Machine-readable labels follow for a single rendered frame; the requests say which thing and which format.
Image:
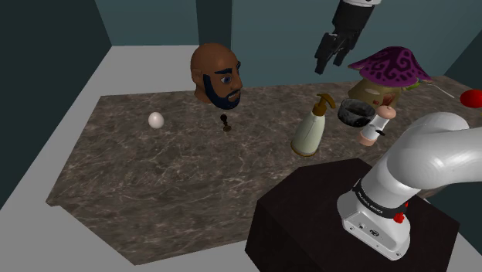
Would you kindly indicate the thin silver utensil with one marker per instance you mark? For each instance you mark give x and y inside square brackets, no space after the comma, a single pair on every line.
[443,91]

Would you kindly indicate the black bowl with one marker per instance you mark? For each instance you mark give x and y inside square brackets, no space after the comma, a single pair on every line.
[354,115]

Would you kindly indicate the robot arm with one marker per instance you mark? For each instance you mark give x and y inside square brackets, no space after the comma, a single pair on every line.
[421,158]

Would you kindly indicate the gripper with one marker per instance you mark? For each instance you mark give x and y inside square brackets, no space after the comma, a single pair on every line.
[350,20]

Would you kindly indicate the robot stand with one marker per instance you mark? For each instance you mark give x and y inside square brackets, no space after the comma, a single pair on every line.
[301,226]

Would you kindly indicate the bearded bald head figure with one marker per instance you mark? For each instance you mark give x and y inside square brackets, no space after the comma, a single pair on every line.
[211,71]

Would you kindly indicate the red round fruit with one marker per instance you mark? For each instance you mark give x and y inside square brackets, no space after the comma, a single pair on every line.
[472,98]

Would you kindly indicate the cream soap dispenser brown pump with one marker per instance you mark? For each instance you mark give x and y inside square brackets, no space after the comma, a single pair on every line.
[310,133]

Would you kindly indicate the white pink pepper grinder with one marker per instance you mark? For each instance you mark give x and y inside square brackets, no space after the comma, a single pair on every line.
[373,130]

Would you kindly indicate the small black peg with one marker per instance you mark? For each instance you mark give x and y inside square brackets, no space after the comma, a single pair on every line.
[226,128]

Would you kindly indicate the purple cap mushroom house figure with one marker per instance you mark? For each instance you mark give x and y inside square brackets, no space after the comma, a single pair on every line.
[391,68]

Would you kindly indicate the white egg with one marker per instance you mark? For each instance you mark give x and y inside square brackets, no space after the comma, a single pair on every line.
[156,120]

